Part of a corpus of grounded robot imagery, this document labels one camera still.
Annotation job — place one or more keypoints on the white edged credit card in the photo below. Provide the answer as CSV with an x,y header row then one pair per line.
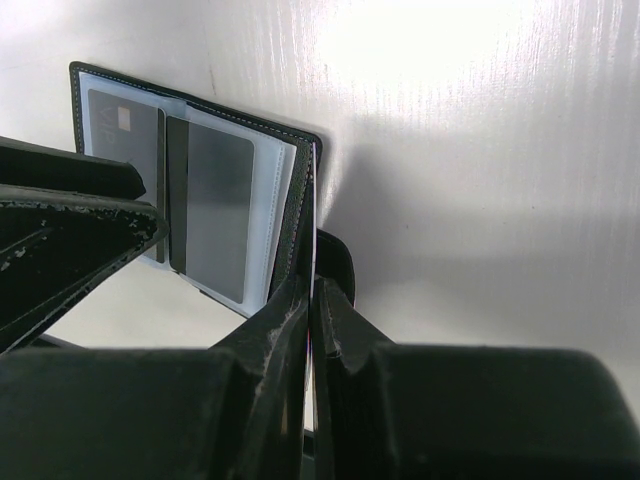
x,y
309,410

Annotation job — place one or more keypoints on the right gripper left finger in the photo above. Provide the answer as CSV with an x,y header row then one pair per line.
x,y
231,411

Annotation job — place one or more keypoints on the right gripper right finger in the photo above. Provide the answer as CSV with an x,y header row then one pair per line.
x,y
393,411

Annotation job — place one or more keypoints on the black VIP credit card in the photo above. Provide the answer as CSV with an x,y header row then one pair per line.
x,y
129,131

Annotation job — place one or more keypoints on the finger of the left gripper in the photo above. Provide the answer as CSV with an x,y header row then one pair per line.
x,y
56,247
34,166

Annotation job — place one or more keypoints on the black leather card holder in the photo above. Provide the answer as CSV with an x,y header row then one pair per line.
x,y
280,205

